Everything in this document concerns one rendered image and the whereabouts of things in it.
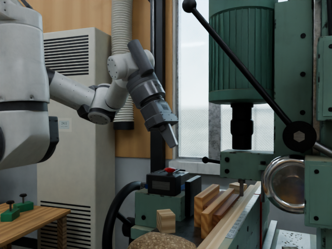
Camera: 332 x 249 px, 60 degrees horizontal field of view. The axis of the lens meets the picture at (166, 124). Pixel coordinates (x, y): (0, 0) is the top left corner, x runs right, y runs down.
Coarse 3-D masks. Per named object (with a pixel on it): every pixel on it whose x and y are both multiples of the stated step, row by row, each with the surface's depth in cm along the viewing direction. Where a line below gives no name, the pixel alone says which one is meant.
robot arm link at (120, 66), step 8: (136, 40) 76; (128, 48) 76; (136, 48) 75; (112, 56) 76; (120, 56) 76; (128, 56) 77; (136, 56) 74; (144, 56) 74; (112, 64) 77; (120, 64) 75; (128, 64) 76; (136, 64) 77; (144, 64) 74; (112, 72) 78; (120, 72) 76; (128, 72) 77; (136, 72) 77; (144, 72) 74; (152, 72) 76; (128, 80) 78; (136, 80) 75; (144, 80) 75; (128, 88) 77
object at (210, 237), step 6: (252, 186) 91; (246, 192) 84; (240, 198) 78; (234, 204) 72; (228, 210) 67; (228, 216) 63; (222, 222) 59; (216, 228) 56; (210, 234) 53; (216, 234) 53; (204, 240) 51; (210, 240) 51; (204, 246) 48
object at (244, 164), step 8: (224, 152) 75; (232, 152) 74; (240, 152) 73; (248, 152) 72; (256, 152) 72; (264, 152) 72; (272, 152) 72; (224, 160) 75; (232, 160) 74; (240, 160) 73; (248, 160) 72; (256, 160) 71; (264, 160) 70; (272, 160) 69; (224, 168) 75; (232, 168) 74; (240, 168) 73; (248, 168) 72; (256, 168) 71; (224, 176) 75; (232, 176) 74; (240, 176) 73; (248, 176) 72; (256, 176) 71
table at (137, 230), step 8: (264, 208) 84; (192, 216) 75; (264, 216) 85; (176, 224) 69; (184, 224) 69; (192, 224) 69; (256, 224) 71; (264, 224) 85; (136, 232) 74; (144, 232) 73; (176, 232) 64; (184, 232) 64; (192, 232) 64; (200, 232) 64; (256, 232) 71; (192, 240) 60; (200, 240) 60; (248, 240) 60; (256, 240) 71; (248, 248) 60
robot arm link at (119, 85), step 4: (148, 52) 80; (148, 56) 80; (152, 56) 80; (152, 60) 80; (152, 64) 81; (116, 80) 86; (120, 80) 86; (116, 84) 86; (120, 84) 86; (124, 84) 86; (116, 88) 87; (120, 88) 86; (124, 88) 86
